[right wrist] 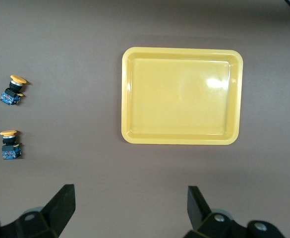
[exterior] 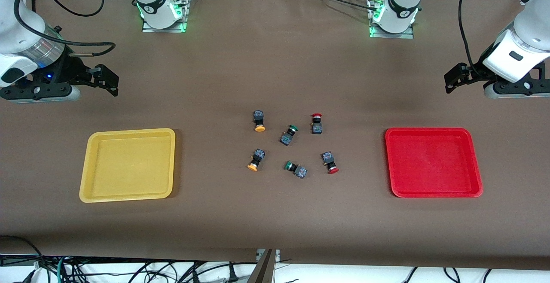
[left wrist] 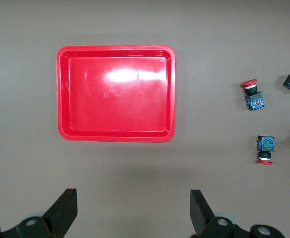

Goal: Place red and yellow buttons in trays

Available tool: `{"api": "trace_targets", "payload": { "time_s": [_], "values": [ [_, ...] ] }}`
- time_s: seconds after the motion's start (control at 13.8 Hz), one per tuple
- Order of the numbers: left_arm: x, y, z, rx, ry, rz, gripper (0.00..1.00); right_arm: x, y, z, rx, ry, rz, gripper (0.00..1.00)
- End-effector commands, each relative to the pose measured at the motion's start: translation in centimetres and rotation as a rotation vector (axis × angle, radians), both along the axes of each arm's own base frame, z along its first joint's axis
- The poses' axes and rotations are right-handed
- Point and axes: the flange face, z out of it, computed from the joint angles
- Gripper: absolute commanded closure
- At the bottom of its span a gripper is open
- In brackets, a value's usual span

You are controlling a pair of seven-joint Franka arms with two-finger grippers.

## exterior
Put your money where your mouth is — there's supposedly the green push button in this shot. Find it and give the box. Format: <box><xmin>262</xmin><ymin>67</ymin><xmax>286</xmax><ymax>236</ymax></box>
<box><xmin>284</xmin><ymin>161</ymin><xmax>308</xmax><ymax>179</ymax></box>
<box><xmin>280</xmin><ymin>125</ymin><xmax>299</xmax><ymax>146</ymax></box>

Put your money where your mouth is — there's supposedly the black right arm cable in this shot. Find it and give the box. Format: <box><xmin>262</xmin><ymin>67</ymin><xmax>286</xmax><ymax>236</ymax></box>
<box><xmin>13</xmin><ymin>0</ymin><xmax>116</xmax><ymax>57</ymax></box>

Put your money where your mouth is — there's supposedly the red plastic tray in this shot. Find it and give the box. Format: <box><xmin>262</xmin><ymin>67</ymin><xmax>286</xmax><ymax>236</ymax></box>
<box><xmin>385</xmin><ymin>128</ymin><xmax>484</xmax><ymax>198</ymax></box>

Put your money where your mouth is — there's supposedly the green floor cable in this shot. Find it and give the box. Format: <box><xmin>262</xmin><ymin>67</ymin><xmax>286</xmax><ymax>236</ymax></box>
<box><xmin>57</xmin><ymin>256</ymin><xmax>69</xmax><ymax>283</ymax></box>

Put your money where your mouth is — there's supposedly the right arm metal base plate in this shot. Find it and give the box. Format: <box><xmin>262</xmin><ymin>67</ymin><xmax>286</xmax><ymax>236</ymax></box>
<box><xmin>142</xmin><ymin>0</ymin><xmax>189</xmax><ymax>33</ymax></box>

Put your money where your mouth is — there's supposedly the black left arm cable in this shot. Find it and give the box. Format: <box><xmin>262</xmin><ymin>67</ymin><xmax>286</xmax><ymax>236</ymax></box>
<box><xmin>458</xmin><ymin>0</ymin><xmax>477</xmax><ymax>75</ymax></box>

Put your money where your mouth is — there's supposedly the silver metal bracket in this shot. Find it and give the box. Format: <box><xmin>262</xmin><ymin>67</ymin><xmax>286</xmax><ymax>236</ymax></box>
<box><xmin>256</xmin><ymin>249</ymin><xmax>281</xmax><ymax>263</ymax></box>

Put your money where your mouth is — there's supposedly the dark table support post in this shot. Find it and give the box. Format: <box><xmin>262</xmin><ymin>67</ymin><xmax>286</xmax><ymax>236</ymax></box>
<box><xmin>248</xmin><ymin>249</ymin><xmax>277</xmax><ymax>283</ymax></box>

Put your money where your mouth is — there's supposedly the brown table mat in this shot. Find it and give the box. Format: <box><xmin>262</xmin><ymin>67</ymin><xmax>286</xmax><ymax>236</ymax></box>
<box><xmin>0</xmin><ymin>0</ymin><xmax>550</xmax><ymax>271</ymax></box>

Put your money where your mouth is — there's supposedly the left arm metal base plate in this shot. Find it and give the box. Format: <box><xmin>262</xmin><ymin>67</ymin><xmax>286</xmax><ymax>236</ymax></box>
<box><xmin>369</xmin><ymin>0</ymin><xmax>415</xmax><ymax>39</ymax></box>

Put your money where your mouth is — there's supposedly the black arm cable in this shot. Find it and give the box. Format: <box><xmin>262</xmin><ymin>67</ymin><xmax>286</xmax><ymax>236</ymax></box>
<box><xmin>458</xmin><ymin>0</ymin><xmax>477</xmax><ymax>75</ymax></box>
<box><xmin>13</xmin><ymin>0</ymin><xmax>116</xmax><ymax>57</ymax></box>

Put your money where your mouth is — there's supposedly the yellow plastic tray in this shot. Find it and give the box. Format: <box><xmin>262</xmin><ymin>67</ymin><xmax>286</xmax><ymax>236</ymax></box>
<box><xmin>79</xmin><ymin>128</ymin><xmax>176</xmax><ymax>203</ymax></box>

